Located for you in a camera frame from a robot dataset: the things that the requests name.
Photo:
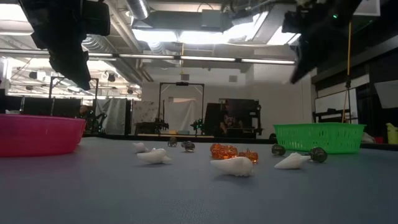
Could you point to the white plastic ghost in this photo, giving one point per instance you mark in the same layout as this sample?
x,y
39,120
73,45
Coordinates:
x,y
292,161
233,166
140,147
154,156

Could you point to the dark translucent skull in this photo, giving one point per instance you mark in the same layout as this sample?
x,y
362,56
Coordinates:
x,y
172,141
188,146
278,150
317,154

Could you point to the person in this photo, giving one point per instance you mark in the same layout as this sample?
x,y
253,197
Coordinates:
x,y
230,119
83,110

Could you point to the black partition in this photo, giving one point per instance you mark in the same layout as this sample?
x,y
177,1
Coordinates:
x,y
46,107

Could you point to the whiteboard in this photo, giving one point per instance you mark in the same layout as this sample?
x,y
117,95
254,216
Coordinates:
x,y
335,101

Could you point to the yellow pole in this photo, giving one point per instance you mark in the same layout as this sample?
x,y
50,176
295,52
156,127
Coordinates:
x,y
349,62

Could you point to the long ceiling light strip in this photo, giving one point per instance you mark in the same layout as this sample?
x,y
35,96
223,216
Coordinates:
x,y
146,56
207,58
267,61

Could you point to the white hanging sheet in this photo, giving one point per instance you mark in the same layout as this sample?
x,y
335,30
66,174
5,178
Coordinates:
x,y
182,113

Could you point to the black aluminium table frame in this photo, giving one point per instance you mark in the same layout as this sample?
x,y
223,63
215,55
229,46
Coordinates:
x,y
124,137

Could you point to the orange translucent pumpkin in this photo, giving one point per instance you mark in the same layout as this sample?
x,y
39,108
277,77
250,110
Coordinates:
x,y
231,153
224,145
249,156
216,152

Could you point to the black gantry frame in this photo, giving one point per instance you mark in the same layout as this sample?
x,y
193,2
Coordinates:
x,y
182,83

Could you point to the pink plastic bowl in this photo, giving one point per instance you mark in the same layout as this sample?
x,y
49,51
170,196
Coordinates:
x,y
37,137

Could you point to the yellow-green container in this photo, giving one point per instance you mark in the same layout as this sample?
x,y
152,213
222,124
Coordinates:
x,y
392,133

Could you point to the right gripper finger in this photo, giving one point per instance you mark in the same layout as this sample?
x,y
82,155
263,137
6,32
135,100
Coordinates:
x,y
306,62

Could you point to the black rig cabinet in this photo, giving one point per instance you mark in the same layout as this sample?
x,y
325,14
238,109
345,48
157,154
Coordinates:
x,y
252,118

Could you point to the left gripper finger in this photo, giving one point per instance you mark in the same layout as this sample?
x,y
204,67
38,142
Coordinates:
x,y
76,70

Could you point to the grey curtain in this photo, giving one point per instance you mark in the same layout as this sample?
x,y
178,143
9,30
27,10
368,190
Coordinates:
x,y
113,115

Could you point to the silver ceiling duct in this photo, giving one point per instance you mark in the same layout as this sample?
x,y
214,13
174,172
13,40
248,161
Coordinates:
x,y
138,7

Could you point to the grey-blue table mat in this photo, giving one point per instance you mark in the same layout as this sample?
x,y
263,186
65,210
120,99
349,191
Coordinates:
x,y
124,193

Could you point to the white paper sheet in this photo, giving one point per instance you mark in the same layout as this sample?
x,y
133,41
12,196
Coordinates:
x,y
387,93

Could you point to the green plastic basket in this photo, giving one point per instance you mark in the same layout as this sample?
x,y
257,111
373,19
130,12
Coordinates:
x,y
320,138

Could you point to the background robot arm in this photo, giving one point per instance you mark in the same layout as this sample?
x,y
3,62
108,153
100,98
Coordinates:
x,y
197,125
160,126

